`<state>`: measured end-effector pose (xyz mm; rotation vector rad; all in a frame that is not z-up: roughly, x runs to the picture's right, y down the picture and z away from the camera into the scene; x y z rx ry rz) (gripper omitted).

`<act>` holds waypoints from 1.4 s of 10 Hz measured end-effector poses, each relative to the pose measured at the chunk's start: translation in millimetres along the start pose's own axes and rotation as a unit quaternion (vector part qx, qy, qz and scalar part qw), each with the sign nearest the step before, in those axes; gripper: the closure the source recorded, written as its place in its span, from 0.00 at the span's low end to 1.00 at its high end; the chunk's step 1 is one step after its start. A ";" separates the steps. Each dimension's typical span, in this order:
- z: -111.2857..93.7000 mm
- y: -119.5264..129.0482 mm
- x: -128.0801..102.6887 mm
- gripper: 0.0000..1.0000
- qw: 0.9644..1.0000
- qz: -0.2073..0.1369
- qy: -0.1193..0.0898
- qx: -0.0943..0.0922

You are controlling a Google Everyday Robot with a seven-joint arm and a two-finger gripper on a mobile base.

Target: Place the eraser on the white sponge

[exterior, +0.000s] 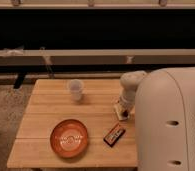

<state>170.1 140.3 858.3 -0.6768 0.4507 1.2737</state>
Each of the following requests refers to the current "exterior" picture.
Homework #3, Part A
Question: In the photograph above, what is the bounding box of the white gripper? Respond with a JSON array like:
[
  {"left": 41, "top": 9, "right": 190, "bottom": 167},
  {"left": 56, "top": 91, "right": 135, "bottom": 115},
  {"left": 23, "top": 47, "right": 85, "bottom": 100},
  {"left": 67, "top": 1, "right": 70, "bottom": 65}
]
[{"left": 119, "top": 71, "right": 147, "bottom": 110}]

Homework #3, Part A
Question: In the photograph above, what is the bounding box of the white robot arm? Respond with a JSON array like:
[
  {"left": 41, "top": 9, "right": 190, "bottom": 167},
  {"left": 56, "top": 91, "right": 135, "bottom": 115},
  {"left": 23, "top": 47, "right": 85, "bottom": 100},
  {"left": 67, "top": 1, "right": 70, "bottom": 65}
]
[{"left": 120, "top": 67, "right": 195, "bottom": 171}]

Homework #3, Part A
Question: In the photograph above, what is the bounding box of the black orange eraser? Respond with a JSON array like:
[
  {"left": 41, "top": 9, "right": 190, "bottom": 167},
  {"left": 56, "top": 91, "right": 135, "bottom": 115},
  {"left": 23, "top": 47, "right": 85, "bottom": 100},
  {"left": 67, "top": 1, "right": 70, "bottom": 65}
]
[{"left": 103, "top": 123, "right": 126, "bottom": 147}]

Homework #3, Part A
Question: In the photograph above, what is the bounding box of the clear plastic cup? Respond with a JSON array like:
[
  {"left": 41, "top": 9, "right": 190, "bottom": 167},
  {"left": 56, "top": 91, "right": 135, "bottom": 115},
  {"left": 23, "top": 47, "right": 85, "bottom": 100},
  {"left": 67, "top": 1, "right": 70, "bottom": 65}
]
[{"left": 67, "top": 79, "right": 83, "bottom": 101}]

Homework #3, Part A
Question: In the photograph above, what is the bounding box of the orange bowl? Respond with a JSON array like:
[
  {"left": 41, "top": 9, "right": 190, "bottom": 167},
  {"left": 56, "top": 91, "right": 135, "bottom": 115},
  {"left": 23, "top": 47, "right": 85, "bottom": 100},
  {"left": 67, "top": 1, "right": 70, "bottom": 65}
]
[{"left": 50, "top": 119, "right": 89, "bottom": 158}]

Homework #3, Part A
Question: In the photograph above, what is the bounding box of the wooden rail beam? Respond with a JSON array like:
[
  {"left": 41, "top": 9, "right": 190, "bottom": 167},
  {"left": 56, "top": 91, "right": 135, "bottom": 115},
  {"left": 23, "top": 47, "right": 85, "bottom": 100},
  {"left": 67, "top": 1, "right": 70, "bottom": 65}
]
[{"left": 0, "top": 49, "right": 195, "bottom": 66}]

